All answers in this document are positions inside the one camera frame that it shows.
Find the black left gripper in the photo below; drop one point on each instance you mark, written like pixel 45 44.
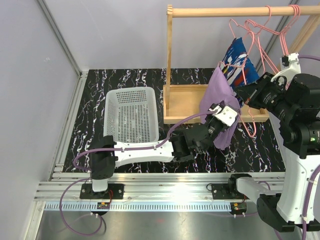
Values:
pixel 212 117

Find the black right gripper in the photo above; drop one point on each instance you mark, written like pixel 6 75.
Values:
pixel 246 92

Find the purple trousers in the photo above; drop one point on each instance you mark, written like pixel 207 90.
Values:
pixel 218 90

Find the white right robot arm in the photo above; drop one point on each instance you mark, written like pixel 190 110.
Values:
pixel 295 102

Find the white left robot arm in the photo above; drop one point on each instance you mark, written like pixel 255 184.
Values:
pixel 178 146

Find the blue patterned trousers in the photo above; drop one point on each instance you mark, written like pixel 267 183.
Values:
pixel 235 55

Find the wooden clothes rack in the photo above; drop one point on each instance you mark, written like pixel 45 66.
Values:
pixel 182 100

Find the white perforated plastic basket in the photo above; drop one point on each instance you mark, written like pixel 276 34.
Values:
pixel 131 115

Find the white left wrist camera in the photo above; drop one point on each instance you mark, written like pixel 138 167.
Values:
pixel 224 114

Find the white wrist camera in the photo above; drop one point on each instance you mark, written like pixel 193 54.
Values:
pixel 290 66
pixel 224 114

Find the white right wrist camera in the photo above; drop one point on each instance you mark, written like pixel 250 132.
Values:
pixel 290 66

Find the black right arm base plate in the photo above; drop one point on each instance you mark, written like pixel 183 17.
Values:
pixel 222 191

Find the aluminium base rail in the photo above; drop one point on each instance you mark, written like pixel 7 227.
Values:
pixel 145 192

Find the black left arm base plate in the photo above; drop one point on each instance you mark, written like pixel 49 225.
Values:
pixel 115 191

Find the aluminium corner frame post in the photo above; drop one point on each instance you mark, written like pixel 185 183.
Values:
pixel 61 40

